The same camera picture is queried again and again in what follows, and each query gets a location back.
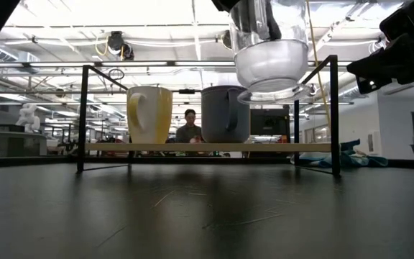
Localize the grey mug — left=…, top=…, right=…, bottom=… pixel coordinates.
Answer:
left=200, top=85, right=251, bottom=144

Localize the black ceiling cable reel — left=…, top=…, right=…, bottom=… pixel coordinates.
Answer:
left=106, top=30, right=135, bottom=61

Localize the yellow ceramic mug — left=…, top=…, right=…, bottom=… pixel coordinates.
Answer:
left=126, top=86, right=174, bottom=145

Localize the light blue cloth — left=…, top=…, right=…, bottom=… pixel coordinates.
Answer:
left=295, top=139, right=390, bottom=169

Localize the yellow cable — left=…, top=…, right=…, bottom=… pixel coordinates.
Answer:
left=305, top=0, right=334, bottom=130

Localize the clear plastic cup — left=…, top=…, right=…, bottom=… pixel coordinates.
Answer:
left=228, top=0, right=314, bottom=106

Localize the white robot figure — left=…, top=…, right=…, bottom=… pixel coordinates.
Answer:
left=15, top=103, right=42, bottom=134

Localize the person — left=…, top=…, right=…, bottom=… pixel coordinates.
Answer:
left=175, top=109, right=204, bottom=145

